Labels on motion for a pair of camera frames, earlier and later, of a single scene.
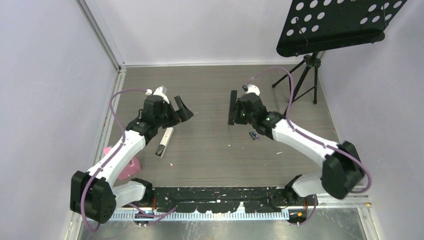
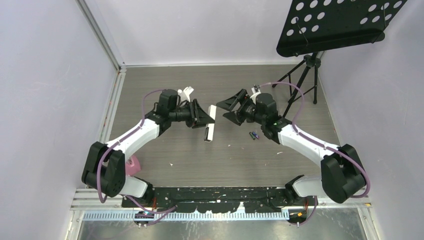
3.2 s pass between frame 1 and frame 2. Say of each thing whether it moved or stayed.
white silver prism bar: moved
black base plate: stayed
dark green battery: stayed
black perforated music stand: stayed
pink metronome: stayed
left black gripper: moved
